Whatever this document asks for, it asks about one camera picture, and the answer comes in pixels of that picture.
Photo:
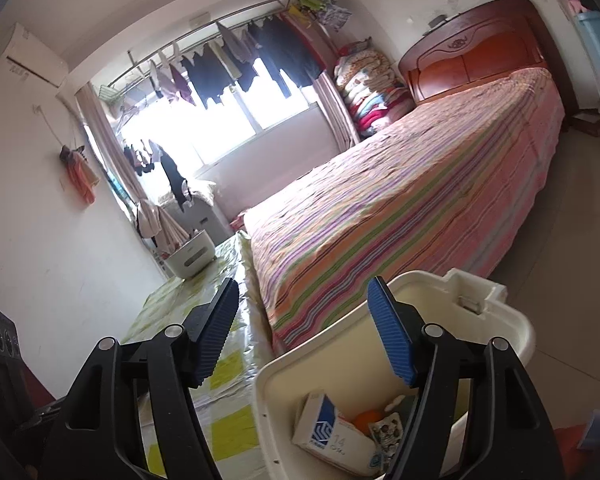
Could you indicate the row of hanging clothes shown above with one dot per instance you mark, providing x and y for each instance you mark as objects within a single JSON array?
[{"x": 280, "y": 55}]

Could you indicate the wooden bedside step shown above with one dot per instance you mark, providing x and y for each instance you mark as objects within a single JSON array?
[{"x": 587, "y": 121}]

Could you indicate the stack of folded quilts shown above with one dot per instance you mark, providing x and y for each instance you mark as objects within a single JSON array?
[{"x": 370, "y": 90}]

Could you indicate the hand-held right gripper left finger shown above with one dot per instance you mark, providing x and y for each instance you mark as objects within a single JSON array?
[{"x": 215, "y": 335}]

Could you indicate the white box with blue print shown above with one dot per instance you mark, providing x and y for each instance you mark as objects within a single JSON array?
[{"x": 330, "y": 430}]

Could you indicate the white storage basket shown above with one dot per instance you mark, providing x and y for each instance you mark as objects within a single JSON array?
[{"x": 192, "y": 257}]

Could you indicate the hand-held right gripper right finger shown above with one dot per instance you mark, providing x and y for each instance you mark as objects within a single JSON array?
[{"x": 390, "y": 335}]

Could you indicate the clip hanger with small garments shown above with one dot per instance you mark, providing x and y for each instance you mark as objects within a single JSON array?
[{"x": 140, "y": 160}]

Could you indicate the dark remote control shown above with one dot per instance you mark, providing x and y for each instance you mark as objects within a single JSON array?
[{"x": 436, "y": 22}]

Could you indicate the beige hanging garments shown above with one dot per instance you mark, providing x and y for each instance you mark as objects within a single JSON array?
[{"x": 152, "y": 220}]

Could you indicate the small orange item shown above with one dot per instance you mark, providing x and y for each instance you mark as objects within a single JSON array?
[{"x": 366, "y": 422}]

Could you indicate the bed with striped sheet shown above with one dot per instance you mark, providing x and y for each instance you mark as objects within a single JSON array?
[{"x": 405, "y": 195}]

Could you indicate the small patterned packet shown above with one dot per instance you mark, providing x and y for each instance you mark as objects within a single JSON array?
[{"x": 386, "y": 432}]

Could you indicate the blue storage box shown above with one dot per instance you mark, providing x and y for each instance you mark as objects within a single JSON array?
[{"x": 597, "y": 40}]

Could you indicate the air conditioner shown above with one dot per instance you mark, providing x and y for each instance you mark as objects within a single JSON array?
[{"x": 30, "y": 52}]

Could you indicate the cream plastic trash bin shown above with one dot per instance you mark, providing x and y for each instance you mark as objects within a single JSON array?
[{"x": 330, "y": 340}]

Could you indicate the beige curtain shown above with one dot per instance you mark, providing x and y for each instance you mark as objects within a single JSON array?
[{"x": 105, "y": 160}]

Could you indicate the striped curtain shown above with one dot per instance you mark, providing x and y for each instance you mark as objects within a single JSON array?
[{"x": 335, "y": 110}]

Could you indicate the window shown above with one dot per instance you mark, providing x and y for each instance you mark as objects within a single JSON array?
[{"x": 270, "y": 110}]

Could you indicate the black hanging garment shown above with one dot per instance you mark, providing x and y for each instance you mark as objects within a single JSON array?
[{"x": 175, "y": 180}]

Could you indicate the dark red door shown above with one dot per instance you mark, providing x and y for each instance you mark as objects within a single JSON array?
[{"x": 32, "y": 377}]

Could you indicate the wooden headboard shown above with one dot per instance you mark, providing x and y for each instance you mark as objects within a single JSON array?
[{"x": 480, "y": 45}]

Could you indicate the orange cloth on hook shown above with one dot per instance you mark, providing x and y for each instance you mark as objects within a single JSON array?
[{"x": 82, "y": 180}]

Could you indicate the white plastic cabinet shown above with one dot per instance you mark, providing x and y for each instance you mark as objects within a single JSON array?
[{"x": 210, "y": 215}]

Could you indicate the patterned hanging garment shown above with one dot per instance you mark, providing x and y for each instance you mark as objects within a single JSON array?
[{"x": 337, "y": 12}]

